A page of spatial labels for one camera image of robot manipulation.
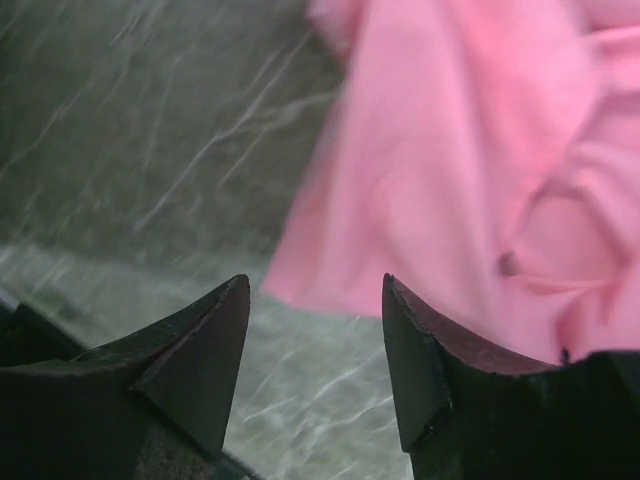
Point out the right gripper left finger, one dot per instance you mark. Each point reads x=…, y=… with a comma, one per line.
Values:
x=154, y=404

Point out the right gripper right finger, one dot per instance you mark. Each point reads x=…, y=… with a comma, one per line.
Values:
x=467, y=408

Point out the pink pillowcase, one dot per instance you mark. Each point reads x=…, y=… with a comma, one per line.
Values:
x=486, y=154

